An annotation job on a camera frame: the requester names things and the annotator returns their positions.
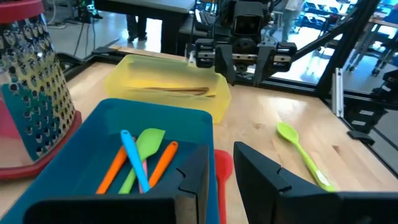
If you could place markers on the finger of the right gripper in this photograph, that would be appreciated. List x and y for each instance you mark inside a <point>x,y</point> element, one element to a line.
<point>265,62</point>
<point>225,62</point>

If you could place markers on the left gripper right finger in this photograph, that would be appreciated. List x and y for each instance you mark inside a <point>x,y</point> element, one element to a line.
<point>295,202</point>

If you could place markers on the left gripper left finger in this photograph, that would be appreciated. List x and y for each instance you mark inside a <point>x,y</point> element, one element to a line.
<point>124,208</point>

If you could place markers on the orange silicone spatula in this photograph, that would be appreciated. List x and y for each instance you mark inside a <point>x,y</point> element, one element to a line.
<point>164,161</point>
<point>112,171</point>

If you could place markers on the pink silicone spatula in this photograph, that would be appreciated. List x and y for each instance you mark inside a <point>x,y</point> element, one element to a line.
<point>144,174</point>

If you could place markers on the blue silicone spatula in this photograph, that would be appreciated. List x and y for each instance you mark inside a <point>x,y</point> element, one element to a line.
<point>133,155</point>

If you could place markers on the green silicone spatula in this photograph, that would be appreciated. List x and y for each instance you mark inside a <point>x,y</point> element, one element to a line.
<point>150,143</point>

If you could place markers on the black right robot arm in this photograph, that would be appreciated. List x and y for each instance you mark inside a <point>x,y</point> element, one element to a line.
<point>227,12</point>

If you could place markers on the person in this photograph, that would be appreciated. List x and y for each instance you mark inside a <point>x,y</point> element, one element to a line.
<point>136,28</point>
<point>292,12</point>

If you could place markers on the yellow plastic bin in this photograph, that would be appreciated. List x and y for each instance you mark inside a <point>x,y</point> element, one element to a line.
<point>174,107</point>

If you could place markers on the green silicone spoon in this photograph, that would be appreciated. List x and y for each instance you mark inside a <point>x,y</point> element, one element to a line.
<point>287,132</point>

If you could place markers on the red silicone spatula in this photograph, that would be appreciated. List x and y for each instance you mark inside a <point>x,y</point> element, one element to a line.
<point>223,165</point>

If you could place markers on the blue plastic bin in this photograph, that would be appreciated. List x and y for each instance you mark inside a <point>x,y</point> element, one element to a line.
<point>93,130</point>

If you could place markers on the red-trimmed steel box grater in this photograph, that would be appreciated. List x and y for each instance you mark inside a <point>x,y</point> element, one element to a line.
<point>34,93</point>

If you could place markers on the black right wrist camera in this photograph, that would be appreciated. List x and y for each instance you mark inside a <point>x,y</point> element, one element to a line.
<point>247,23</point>

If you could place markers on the silver metal bracket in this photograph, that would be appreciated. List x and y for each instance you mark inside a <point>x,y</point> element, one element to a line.
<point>337,93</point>

